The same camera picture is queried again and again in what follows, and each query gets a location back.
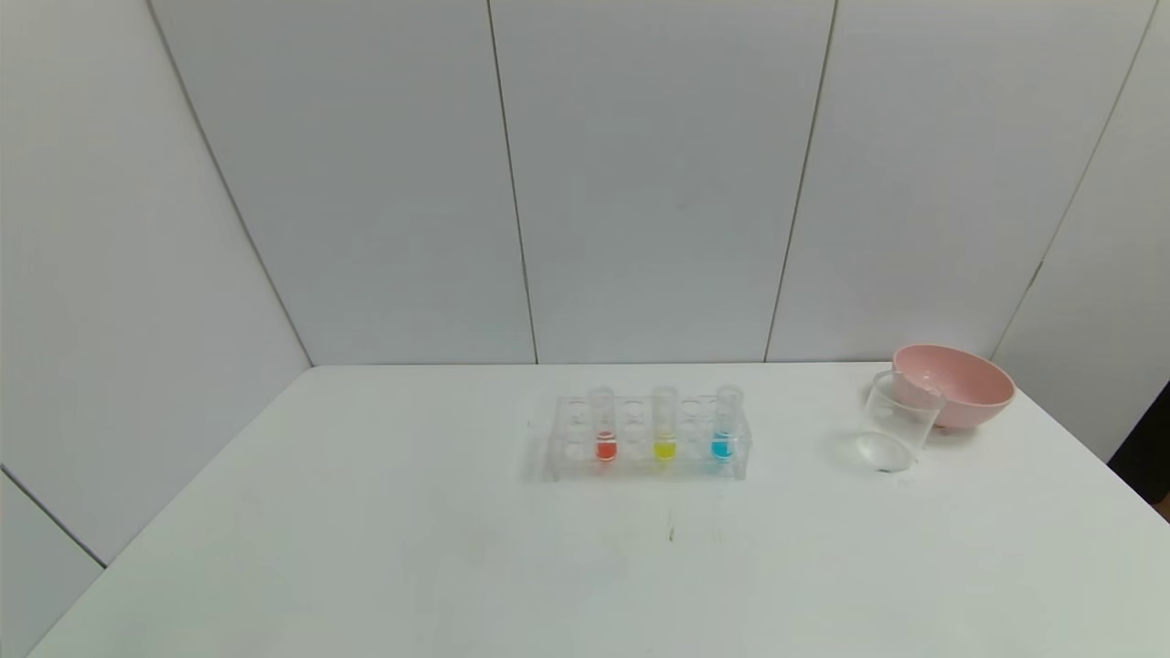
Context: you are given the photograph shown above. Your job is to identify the test tube with yellow pigment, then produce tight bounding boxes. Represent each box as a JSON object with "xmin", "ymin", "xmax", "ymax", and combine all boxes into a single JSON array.
[{"xmin": 651, "ymin": 386, "xmax": 680, "ymax": 462}]

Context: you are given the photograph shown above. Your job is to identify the test tube with blue pigment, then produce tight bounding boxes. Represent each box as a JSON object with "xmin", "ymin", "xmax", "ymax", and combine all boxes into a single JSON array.
[{"xmin": 710, "ymin": 385, "xmax": 745, "ymax": 462}]

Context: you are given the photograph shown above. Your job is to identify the test tube with red pigment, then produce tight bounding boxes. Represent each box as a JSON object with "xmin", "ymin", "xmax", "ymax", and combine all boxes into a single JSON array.
[{"xmin": 588, "ymin": 386, "xmax": 619, "ymax": 463}]

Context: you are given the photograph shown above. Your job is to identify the clear plastic test tube rack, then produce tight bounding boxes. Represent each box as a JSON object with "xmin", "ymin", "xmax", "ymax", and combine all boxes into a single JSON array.
[{"xmin": 547, "ymin": 393, "xmax": 753, "ymax": 483}]

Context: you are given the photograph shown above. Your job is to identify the clear glass beaker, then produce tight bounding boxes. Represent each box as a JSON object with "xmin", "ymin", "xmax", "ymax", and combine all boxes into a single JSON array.
[{"xmin": 857, "ymin": 369, "xmax": 947, "ymax": 474}]

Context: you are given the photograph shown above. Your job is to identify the pink bowl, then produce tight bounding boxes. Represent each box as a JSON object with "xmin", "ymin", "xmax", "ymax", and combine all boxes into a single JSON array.
[{"xmin": 892, "ymin": 344, "xmax": 1016, "ymax": 430}]

